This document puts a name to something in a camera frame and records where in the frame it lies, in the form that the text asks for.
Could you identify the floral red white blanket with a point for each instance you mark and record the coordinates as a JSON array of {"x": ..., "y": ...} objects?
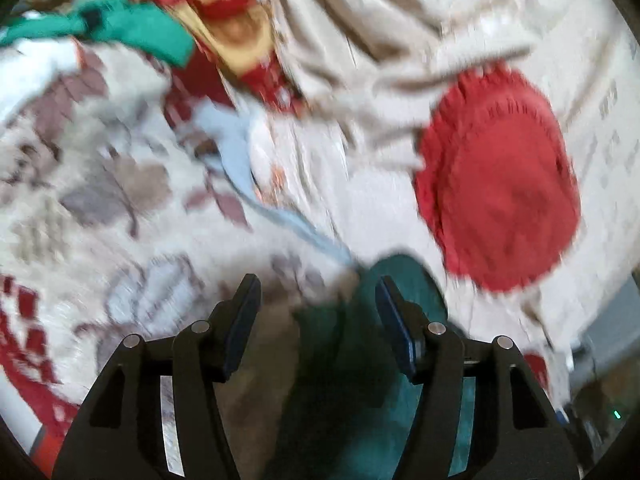
[{"x": 111, "y": 225}]

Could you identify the cream embroidered quilt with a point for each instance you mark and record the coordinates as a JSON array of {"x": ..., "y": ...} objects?
[{"x": 371, "y": 72}]

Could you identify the light blue cloth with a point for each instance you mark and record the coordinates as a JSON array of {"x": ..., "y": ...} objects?
[{"x": 246, "y": 156}]

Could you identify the dark green puffer jacket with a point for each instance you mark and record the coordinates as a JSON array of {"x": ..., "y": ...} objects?
[{"x": 350, "y": 410}]

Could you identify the red heart ruffled pillow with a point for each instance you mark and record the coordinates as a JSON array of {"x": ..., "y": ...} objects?
[{"x": 498, "y": 191}]

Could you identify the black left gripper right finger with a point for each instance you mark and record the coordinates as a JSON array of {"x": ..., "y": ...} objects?
[{"x": 482, "y": 413}]

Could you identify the bright green garment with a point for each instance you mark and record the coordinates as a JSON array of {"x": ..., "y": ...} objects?
[{"x": 139, "y": 25}]

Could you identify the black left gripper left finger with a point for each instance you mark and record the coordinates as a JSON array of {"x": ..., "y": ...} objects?
[{"x": 118, "y": 430}]

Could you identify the red yellow floral cloth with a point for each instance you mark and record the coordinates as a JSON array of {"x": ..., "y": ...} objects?
[{"x": 233, "y": 39}]

